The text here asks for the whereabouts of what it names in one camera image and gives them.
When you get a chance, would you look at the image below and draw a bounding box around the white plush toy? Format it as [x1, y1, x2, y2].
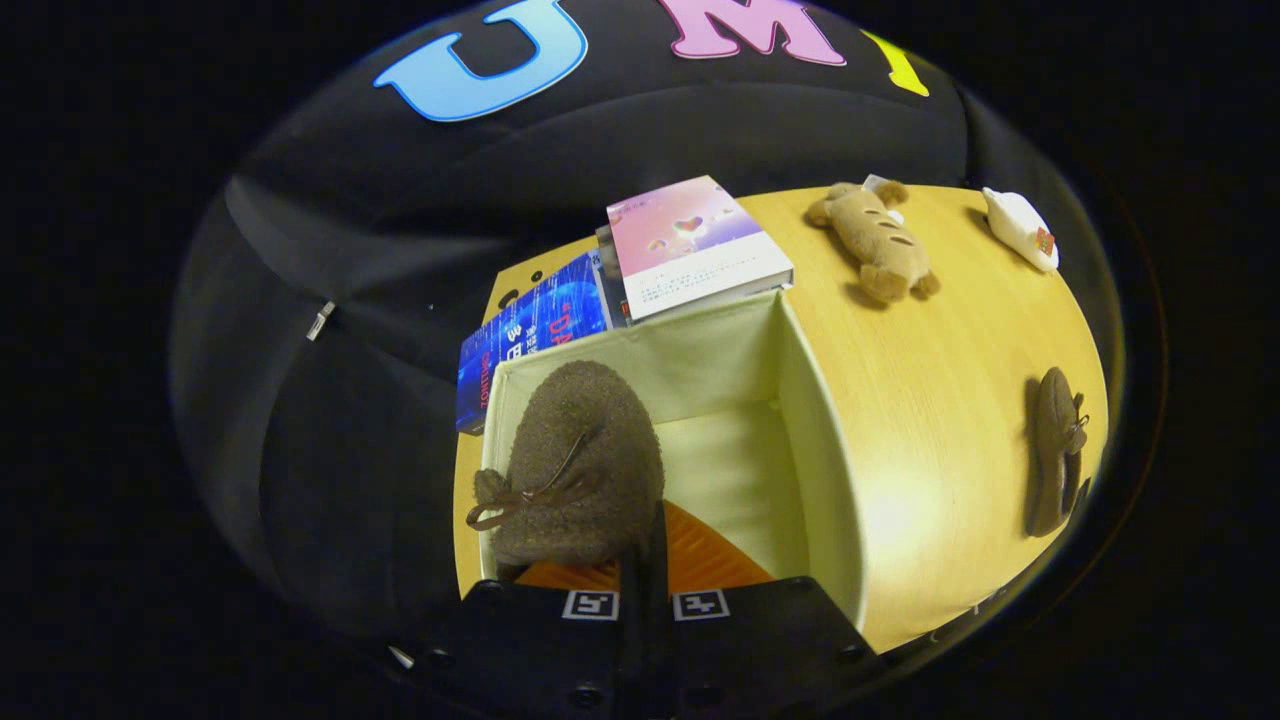
[980, 186, 1061, 274]

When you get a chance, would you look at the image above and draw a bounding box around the brown bread plush toy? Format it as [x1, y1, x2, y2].
[805, 180, 942, 307]

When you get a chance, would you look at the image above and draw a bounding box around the cream fabric storage box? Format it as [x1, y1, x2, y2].
[478, 288, 869, 629]

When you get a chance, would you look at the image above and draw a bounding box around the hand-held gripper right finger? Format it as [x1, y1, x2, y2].
[645, 500, 886, 720]

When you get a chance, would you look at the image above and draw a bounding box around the blue book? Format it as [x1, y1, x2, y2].
[455, 252, 611, 437]

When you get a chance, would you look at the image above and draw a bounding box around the dark grey book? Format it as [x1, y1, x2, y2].
[595, 222, 633, 331]

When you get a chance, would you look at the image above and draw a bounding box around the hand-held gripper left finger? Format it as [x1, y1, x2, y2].
[410, 540, 649, 720]

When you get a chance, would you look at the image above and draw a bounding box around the brown fuzzy shoe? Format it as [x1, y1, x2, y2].
[465, 360, 667, 569]
[1022, 366, 1092, 539]

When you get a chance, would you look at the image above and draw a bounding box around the pink book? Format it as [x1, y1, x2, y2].
[605, 175, 796, 324]

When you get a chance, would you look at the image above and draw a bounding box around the black backdrop cloth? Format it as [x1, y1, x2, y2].
[170, 0, 1126, 641]

